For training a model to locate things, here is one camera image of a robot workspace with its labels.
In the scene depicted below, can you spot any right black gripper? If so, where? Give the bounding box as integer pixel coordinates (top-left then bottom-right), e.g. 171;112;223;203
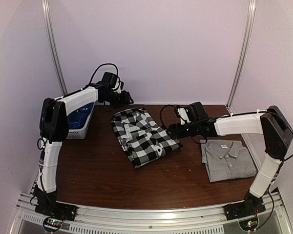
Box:
166;121;200;140

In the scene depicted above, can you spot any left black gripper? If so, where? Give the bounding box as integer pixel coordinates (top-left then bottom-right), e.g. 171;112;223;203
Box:
103;90;134;109

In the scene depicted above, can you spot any black white plaid shirt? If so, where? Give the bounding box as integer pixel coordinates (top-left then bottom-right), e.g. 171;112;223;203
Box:
111;108;183;169

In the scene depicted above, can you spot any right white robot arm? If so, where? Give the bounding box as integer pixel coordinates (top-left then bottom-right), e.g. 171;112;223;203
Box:
167;102;293;215

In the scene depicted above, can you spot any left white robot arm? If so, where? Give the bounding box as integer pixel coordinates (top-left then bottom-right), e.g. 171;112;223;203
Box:
35;83;134;216

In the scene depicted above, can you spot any blue plaid shirt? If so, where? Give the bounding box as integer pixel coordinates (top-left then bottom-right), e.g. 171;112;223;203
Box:
67;102;94;130

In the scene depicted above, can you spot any white plastic basket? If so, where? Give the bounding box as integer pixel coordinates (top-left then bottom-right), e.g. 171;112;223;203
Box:
66;102;94;139

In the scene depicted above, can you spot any folded grey shirt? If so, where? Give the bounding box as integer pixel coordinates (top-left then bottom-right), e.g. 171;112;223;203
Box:
201;140;257;183

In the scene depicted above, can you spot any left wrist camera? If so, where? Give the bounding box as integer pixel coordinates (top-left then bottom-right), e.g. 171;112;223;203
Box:
101;72;124;94

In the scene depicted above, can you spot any left black cable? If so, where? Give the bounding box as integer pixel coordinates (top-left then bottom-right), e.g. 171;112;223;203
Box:
89;63;120;85

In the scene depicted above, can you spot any front aluminium rail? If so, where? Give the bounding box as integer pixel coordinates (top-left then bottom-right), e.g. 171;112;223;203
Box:
8;192;293;234

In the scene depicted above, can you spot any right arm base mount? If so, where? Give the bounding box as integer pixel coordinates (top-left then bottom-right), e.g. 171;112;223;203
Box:
223;199;266;220

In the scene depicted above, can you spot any left aluminium frame post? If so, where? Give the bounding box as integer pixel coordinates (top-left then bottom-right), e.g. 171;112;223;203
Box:
41;0;68;95

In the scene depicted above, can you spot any aluminium frame post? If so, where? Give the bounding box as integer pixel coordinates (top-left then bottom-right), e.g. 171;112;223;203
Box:
226;0;256;110
41;0;68;95

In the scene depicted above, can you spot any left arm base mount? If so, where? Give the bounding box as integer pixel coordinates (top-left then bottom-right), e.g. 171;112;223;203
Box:
35;202;77;221

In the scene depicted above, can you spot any right aluminium frame post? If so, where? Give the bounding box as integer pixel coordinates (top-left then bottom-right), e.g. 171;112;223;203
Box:
226;0;256;110

